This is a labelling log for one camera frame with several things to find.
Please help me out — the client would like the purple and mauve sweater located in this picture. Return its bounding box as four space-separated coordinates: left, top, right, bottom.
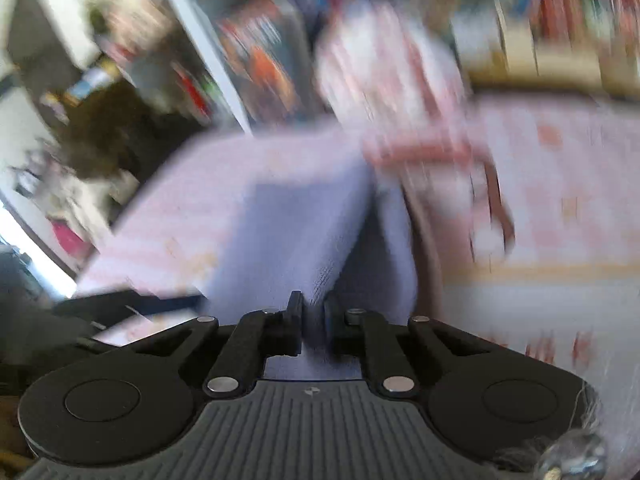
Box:
205 131 442 380

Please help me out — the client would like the dark brown jacket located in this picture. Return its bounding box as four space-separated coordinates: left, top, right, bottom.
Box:
53 80 202 183

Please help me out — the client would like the pink checkered table mat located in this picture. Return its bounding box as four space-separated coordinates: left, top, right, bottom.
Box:
77 96 639 391

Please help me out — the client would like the white wooden bookshelf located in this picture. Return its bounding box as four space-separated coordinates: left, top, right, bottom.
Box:
168 0 639 132

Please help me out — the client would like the pink white plush bunny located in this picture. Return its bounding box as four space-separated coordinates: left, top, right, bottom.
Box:
314 0 468 131

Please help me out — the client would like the Harry Potter book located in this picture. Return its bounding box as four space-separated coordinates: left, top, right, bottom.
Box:
215 0 323 126

